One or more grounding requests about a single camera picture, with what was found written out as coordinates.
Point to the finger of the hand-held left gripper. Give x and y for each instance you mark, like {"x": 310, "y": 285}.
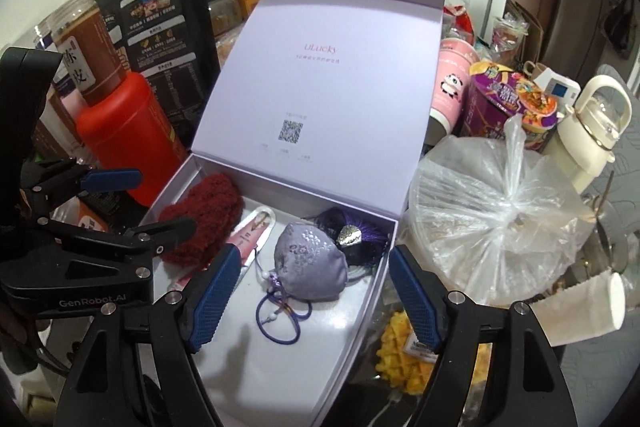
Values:
{"x": 165, "y": 234}
{"x": 112, "y": 181}

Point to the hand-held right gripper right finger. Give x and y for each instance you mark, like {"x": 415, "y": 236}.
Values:
{"x": 417, "y": 297}

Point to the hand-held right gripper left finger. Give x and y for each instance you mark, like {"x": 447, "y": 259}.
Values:
{"x": 212, "y": 297}

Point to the dark red knitted heart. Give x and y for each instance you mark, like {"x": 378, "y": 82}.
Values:
{"x": 210, "y": 212}

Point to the pink cone-shaped packet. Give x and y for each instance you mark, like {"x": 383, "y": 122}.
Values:
{"x": 255, "y": 224}

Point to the dark purple tassel ornament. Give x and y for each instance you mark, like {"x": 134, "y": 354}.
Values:
{"x": 360, "y": 227}

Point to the grey embroidered pouch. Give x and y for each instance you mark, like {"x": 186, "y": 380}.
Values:
{"x": 310, "y": 262}

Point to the lavender gift box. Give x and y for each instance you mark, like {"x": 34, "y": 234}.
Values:
{"x": 320, "y": 82}

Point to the red canister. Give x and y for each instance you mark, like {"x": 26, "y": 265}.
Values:
{"x": 130, "y": 127}

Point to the bag of yellow waffles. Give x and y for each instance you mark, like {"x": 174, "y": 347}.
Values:
{"x": 400, "y": 352}

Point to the tied clear plastic bag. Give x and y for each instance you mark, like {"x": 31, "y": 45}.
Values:
{"x": 490, "y": 217}

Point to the group of clear spice jars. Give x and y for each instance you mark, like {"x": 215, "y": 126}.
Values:
{"x": 85, "y": 42}

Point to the black printed pouch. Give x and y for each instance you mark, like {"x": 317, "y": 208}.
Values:
{"x": 160, "y": 32}

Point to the white paper roll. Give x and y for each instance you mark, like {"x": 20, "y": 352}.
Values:
{"x": 580, "y": 307}

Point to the glass cup with straw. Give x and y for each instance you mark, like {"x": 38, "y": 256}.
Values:
{"x": 612, "y": 237}

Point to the purple instant noodle cup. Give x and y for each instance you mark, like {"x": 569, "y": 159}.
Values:
{"x": 490, "y": 102}

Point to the pink panda cup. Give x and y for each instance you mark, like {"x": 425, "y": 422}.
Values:
{"x": 450, "y": 87}

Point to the orange box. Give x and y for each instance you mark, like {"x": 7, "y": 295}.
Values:
{"x": 247, "y": 2}

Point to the cream kettle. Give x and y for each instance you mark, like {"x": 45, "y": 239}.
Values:
{"x": 590, "y": 137}

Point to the white device blue screen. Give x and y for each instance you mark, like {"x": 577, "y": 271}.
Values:
{"x": 560, "y": 92}

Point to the clear bag red snacks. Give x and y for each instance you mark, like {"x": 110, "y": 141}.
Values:
{"x": 457, "y": 24}

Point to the clear wrapped cup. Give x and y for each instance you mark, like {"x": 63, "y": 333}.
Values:
{"x": 510, "y": 37}

